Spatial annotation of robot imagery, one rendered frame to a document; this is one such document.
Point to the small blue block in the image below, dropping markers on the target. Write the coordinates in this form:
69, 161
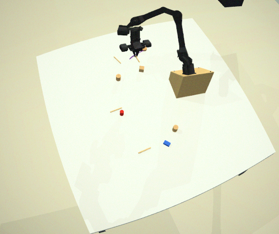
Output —
166, 143

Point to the brown wooden cylinder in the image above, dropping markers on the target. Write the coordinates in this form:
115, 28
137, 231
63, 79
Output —
175, 127

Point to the tan wooden cylinder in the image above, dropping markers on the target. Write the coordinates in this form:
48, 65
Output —
118, 77

